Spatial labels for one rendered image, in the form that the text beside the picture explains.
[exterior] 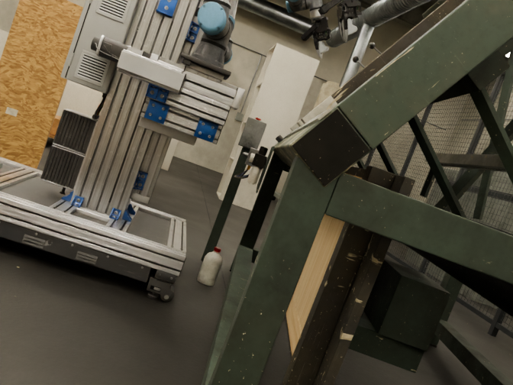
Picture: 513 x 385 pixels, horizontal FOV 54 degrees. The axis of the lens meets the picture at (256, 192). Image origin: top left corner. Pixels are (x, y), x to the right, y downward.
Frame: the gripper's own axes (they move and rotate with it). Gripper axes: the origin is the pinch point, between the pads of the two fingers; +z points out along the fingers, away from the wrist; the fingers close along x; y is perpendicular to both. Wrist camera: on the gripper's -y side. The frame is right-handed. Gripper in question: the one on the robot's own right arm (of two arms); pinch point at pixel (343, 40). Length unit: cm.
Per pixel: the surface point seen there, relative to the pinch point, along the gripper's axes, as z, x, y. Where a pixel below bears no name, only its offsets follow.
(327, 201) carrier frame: 44, -114, -43
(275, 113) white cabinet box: 29, 423, 40
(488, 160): 49, -56, 26
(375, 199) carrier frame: 45, -116, -34
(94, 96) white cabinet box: -18, 442, -177
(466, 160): 51, -38, 29
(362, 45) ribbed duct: -60, 594, 220
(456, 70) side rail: 22, -116, -16
